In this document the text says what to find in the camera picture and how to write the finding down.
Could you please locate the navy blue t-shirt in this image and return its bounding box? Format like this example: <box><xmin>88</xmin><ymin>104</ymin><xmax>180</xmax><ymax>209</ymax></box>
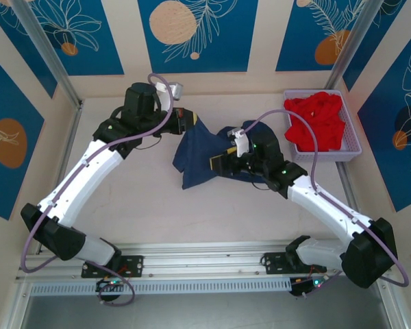
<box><xmin>172</xmin><ymin>114</ymin><xmax>278</xmax><ymax>191</ymax></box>

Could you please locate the red crumpled t-shirt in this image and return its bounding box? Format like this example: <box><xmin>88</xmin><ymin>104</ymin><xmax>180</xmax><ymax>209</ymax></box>
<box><xmin>283</xmin><ymin>90</ymin><xmax>347</xmax><ymax>152</ymax></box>

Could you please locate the lavender perforated plastic basket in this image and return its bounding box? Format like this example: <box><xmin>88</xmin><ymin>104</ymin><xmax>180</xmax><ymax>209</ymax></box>
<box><xmin>282</xmin><ymin>88</ymin><xmax>363</xmax><ymax>163</ymax></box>

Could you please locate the blue panel large peach circle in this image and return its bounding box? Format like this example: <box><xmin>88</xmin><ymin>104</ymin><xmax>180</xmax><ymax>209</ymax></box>
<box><xmin>138</xmin><ymin>0</ymin><xmax>260</xmax><ymax>74</ymax></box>

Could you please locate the blue panel white flower drawing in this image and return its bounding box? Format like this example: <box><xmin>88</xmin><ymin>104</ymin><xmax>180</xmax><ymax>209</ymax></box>
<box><xmin>30</xmin><ymin>0</ymin><xmax>125</xmax><ymax>77</ymax></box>

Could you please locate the blue panel white fern drawing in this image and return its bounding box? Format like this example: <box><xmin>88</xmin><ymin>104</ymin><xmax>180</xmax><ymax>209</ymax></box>
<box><xmin>275</xmin><ymin>0</ymin><xmax>373</xmax><ymax>72</ymax></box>

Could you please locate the right circuit board with LED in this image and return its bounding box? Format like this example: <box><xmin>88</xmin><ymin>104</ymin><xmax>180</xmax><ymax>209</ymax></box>
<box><xmin>289</xmin><ymin>276</ymin><xmax>330</xmax><ymax>298</ymax></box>

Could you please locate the circuit board with led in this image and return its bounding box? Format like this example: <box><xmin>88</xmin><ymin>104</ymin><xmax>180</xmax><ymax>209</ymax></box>
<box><xmin>289</xmin><ymin>276</ymin><xmax>330</xmax><ymax>298</ymax></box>
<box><xmin>95</xmin><ymin>278</ymin><xmax>128</xmax><ymax>294</ymax></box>

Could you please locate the blue panel orange oval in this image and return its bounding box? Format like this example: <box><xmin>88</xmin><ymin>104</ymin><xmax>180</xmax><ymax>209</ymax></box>
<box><xmin>0</xmin><ymin>47</ymin><xmax>45</xmax><ymax>221</ymax></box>

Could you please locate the left circuit board with LED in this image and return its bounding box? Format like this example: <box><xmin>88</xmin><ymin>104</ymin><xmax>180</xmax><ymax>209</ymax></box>
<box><xmin>95</xmin><ymin>278</ymin><xmax>128</xmax><ymax>294</ymax></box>

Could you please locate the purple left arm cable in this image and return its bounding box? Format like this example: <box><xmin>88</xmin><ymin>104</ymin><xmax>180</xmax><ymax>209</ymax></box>
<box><xmin>21</xmin><ymin>73</ymin><xmax>175</xmax><ymax>307</ymax></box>

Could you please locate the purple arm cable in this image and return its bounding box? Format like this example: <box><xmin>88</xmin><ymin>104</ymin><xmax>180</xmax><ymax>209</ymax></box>
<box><xmin>242</xmin><ymin>108</ymin><xmax>410</xmax><ymax>299</ymax></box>
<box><xmin>21</xmin><ymin>73</ymin><xmax>175</xmax><ymax>307</ymax></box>

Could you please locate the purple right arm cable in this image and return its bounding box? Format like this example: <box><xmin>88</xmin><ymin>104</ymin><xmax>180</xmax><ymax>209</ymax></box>
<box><xmin>242</xmin><ymin>108</ymin><xmax>410</xmax><ymax>299</ymax></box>

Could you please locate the aluminium mounting rail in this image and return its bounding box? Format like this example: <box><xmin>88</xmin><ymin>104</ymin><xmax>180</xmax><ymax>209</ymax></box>
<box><xmin>15</xmin><ymin>241</ymin><xmax>395</xmax><ymax>282</ymax></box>

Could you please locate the aluminium frame post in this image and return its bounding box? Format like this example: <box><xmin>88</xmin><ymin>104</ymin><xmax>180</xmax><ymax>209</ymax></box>
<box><xmin>324</xmin><ymin>0</ymin><xmax>388</xmax><ymax>90</ymax></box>
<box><xmin>10</xmin><ymin>0</ymin><xmax>84</xmax><ymax>110</ymax></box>

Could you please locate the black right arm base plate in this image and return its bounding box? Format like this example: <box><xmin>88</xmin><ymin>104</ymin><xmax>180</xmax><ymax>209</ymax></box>
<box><xmin>262</xmin><ymin>252</ymin><xmax>328</xmax><ymax>275</ymax></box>

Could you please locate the grey slotted cable duct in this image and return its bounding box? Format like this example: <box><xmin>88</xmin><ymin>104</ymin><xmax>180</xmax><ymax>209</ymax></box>
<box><xmin>29</xmin><ymin>277</ymin><xmax>292</xmax><ymax>296</ymax></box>

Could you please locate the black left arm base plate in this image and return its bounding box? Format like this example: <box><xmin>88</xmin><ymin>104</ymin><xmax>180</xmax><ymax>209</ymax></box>
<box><xmin>81</xmin><ymin>255</ymin><xmax>145</xmax><ymax>278</ymax></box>

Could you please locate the aluminium lower frame bar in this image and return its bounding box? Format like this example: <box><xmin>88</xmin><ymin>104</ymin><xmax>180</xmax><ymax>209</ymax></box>
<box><xmin>375</xmin><ymin>273</ymin><xmax>410</xmax><ymax>329</ymax></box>
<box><xmin>0</xmin><ymin>280</ymin><xmax>34</xmax><ymax>329</ymax></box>

